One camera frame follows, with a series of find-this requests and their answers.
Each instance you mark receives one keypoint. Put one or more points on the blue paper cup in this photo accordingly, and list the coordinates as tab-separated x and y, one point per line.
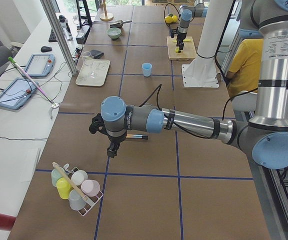
147	69

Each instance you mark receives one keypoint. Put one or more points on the yellow whole lemon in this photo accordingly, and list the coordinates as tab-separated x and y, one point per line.
169	19
174	17

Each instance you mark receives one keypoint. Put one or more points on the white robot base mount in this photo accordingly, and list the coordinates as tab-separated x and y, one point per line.
201	72

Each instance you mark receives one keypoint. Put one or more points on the yellow plastic knife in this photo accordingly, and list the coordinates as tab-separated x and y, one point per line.
185	40

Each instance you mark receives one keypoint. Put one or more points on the bamboo cutting board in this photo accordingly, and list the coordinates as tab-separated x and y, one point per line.
188	52

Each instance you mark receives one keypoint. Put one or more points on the cream bear serving tray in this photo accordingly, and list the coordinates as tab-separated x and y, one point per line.
100	67

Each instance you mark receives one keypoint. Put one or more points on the steel muddler black tip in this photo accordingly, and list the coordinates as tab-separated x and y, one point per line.
137	136

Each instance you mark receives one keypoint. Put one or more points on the blue teach pendant far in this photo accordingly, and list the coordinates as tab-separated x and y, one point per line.
40	65

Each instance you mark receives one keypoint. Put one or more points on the grey folded cloth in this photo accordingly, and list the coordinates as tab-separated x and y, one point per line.
96	54

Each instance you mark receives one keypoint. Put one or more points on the black computer mouse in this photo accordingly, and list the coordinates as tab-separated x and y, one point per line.
45	49

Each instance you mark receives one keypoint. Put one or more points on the wooden cup tree stand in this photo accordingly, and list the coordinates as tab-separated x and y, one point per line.
105	16

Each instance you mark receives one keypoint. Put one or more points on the white wire cup rack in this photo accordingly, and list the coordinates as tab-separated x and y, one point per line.
75	186

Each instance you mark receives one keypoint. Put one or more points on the person in yellow shirt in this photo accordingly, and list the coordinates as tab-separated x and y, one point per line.
244	71

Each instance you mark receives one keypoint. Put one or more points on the steel ice scoop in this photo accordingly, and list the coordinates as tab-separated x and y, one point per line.
119	23

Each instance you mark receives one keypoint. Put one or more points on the green bowl of ice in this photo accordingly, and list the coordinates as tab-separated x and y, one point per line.
114	33

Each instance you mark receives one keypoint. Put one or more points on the blue teach pendant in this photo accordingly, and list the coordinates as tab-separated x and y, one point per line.
17	94
40	65

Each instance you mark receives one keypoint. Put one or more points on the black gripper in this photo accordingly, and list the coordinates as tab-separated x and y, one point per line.
115	140
181	37

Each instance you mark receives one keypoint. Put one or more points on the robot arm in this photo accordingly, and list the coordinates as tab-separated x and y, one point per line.
186	15
264	138

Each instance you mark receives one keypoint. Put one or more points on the clear wine glass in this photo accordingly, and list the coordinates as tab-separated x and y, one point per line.
88	62

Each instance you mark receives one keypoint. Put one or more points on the aluminium frame post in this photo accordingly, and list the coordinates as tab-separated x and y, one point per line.
52	18

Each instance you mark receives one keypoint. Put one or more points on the blue teach pendant near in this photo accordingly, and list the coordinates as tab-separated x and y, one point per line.
17	94

